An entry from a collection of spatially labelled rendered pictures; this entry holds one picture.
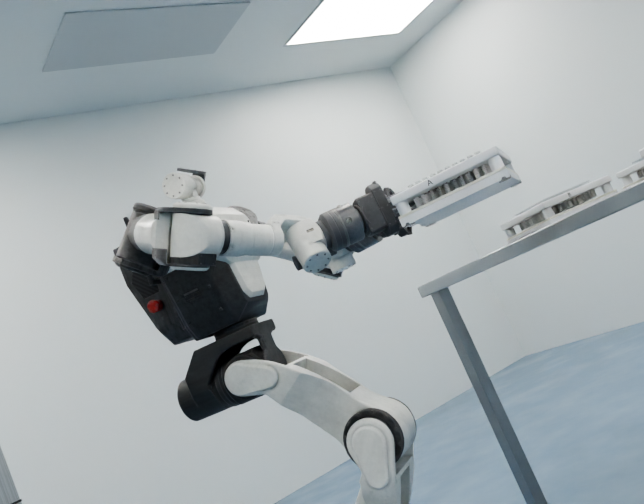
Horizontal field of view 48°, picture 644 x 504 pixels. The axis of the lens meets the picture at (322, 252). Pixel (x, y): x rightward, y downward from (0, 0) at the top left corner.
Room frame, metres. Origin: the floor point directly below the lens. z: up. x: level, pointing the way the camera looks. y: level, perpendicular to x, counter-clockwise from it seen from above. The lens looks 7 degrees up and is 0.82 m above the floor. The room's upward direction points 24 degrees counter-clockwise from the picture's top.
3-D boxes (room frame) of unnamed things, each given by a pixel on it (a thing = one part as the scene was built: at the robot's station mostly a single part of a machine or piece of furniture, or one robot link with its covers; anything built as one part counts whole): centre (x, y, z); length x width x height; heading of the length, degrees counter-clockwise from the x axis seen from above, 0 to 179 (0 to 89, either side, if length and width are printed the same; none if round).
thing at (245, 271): (1.83, 0.31, 1.12); 0.34 x 0.30 x 0.36; 160
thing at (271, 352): (1.84, 0.34, 0.85); 0.28 x 0.13 x 0.18; 70
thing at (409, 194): (1.59, -0.34, 1.03); 0.25 x 0.24 x 0.02; 160
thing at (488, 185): (1.59, -0.33, 0.99); 0.24 x 0.24 x 0.02; 70
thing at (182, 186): (1.80, 0.26, 1.32); 0.10 x 0.07 x 0.09; 160
